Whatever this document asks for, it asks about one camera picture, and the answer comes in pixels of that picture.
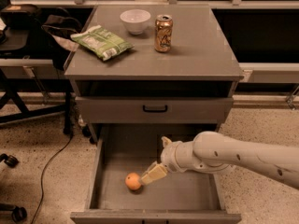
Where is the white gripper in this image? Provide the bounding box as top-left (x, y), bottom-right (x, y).
top-left (139, 136), bottom-right (200, 186)

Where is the closed grey top drawer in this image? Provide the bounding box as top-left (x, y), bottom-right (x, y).
top-left (76, 97), bottom-right (233, 124)

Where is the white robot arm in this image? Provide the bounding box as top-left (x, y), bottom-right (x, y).
top-left (139, 132), bottom-right (299, 189)

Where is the dark jacket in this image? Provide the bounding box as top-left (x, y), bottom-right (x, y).
top-left (42, 15), bottom-right (82, 70)

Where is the black chair caster lower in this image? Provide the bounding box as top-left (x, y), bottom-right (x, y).
top-left (0, 203), bottom-right (27, 223)

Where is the black floor cable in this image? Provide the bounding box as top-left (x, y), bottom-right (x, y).
top-left (30, 133), bottom-right (74, 224)

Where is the green chip bag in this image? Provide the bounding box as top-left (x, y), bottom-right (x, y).
top-left (71, 25), bottom-right (134, 62)

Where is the black chair caster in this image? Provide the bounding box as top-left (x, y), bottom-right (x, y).
top-left (0, 153), bottom-right (19, 168)
top-left (0, 203), bottom-right (27, 223)

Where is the black chair caster upper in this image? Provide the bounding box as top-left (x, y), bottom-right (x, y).
top-left (0, 153), bottom-right (19, 168)

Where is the orange fruit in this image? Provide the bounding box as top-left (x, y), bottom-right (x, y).
top-left (125, 173), bottom-right (141, 190)

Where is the black drawer handle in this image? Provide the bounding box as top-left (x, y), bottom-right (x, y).
top-left (142, 105), bottom-right (168, 113)

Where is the white ceramic bowl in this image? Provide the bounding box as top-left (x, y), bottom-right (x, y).
top-left (120, 9), bottom-right (151, 35)

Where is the gold soda can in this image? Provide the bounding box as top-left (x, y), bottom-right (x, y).
top-left (154, 14), bottom-right (173, 52)

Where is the grey drawer cabinet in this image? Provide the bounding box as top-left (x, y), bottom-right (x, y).
top-left (65, 5), bottom-right (242, 139)

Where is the open grey middle drawer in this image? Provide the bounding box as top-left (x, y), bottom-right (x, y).
top-left (71, 124), bottom-right (241, 224)

